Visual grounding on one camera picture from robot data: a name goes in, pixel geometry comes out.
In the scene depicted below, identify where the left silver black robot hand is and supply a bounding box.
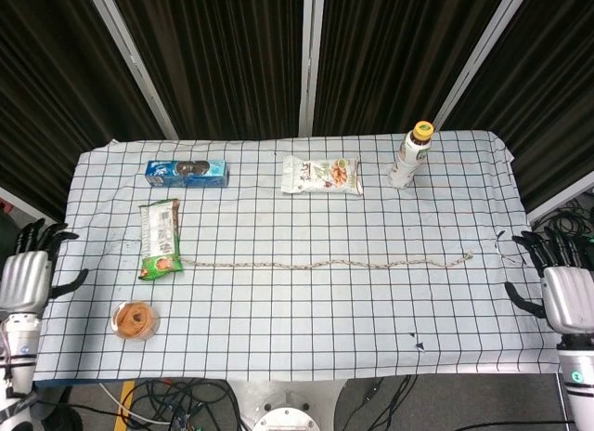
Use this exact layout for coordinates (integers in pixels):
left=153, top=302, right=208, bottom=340
left=0, top=218, right=90, bottom=318

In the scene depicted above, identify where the white floor cable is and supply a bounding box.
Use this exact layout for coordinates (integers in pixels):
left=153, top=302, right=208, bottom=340
left=98, top=383, right=155, bottom=426

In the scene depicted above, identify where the drink bottle with yellow cap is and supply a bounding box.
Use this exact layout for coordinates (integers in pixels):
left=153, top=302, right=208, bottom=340
left=388, top=120, right=436, bottom=190

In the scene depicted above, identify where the beige braided rope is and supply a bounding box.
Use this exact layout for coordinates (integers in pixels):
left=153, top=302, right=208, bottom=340
left=177, top=250, right=476, bottom=271

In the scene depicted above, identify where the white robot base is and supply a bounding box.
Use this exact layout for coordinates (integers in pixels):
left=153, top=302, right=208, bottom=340
left=228, top=379, right=352, bottom=431

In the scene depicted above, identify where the black pleated partition panel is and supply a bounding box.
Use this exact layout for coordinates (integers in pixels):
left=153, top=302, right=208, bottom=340
left=442, top=0, right=594, bottom=215
left=0, top=0, right=167, bottom=221
left=312, top=0, right=520, bottom=137
left=108, top=0, right=311, bottom=140

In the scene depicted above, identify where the black floor cable bundle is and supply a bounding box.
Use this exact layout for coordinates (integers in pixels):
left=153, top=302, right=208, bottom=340
left=59, top=376, right=255, bottom=431
left=342, top=373, right=576, bottom=431
left=532, top=194, right=594, bottom=246

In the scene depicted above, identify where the white snack bag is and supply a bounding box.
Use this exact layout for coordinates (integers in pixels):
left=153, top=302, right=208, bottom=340
left=279, top=154, right=365, bottom=197

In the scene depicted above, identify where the blue cookie box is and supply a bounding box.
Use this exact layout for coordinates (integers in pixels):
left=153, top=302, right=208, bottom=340
left=145, top=159, right=230, bottom=189

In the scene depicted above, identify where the grey partition post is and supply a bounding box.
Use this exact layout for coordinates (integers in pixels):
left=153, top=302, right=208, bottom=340
left=433, top=0, right=536, bottom=131
left=84, top=0, right=180, bottom=140
left=298, top=0, right=327, bottom=137

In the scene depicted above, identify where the brown pastry in clear cup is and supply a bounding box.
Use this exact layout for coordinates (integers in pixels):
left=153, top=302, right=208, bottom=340
left=110, top=299, right=161, bottom=342

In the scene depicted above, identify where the green snack bag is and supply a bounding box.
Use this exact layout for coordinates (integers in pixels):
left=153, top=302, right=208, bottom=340
left=137, top=198, right=185, bottom=282

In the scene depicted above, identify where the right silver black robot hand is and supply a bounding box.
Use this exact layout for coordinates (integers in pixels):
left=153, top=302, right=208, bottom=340
left=504, top=226, right=594, bottom=336

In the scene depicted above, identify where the white black-grid tablecloth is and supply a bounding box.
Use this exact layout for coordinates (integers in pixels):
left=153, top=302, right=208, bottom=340
left=32, top=129, right=565, bottom=388

